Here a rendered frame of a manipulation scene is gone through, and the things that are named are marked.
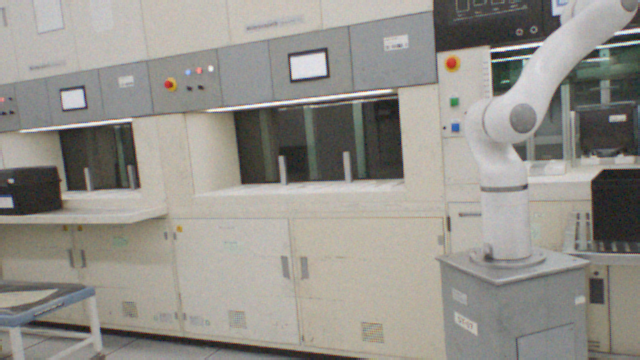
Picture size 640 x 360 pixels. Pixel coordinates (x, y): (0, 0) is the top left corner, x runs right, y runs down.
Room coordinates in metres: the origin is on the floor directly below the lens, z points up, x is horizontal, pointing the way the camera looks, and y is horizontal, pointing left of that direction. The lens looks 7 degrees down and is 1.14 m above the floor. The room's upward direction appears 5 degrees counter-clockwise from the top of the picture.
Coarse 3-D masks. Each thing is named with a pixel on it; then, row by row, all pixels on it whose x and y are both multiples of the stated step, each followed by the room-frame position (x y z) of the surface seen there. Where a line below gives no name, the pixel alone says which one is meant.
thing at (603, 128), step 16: (608, 96) 2.38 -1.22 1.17; (592, 112) 2.33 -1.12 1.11; (608, 112) 2.30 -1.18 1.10; (624, 112) 2.28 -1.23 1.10; (592, 128) 2.33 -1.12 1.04; (608, 128) 2.30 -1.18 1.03; (624, 128) 2.28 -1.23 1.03; (592, 144) 2.33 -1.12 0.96; (608, 144) 2.30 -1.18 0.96; (624, 144) 2.28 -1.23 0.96
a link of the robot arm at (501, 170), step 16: (496, 96) 1.33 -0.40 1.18; (480, 112) 1.32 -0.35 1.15; (480, 128) 1.32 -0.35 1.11; (480, 144) 1.36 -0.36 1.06; (496, 144) 1.35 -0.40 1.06; (480, 160) 1.33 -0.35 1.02; (496, 160) 1.31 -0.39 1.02; (512, 160) 1.30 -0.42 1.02; (480, 176) 1.33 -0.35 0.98; (496, 176) 1.28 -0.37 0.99; (512, 176) 1.27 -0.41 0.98
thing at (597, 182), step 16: (608, 176) 1.66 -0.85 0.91; (624, 176) 1.64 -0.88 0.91; (592, 192) 1.44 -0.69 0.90; (608, 192) 1.42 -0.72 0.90; (624, 192) 1.40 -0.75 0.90; (592, 208) 1.44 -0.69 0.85; (608, 208) 1.42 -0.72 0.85; (624, 208) 1.40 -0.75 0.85; (592, 224) 1.45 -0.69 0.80; (608, 224) 1.42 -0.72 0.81; (624, 224) 1.40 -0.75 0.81; (608, 240) 1.42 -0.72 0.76; (624, 240) 1.40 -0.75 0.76
